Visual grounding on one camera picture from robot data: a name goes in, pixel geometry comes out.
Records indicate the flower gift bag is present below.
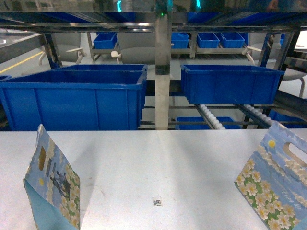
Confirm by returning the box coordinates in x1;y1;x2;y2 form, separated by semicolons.
23;125;81;230
234;121;307;230

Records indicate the QR code sticker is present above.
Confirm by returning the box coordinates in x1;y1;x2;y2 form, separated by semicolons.
153;196;163;207

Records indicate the steel rack post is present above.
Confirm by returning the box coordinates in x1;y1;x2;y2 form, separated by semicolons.
155;0;173;130

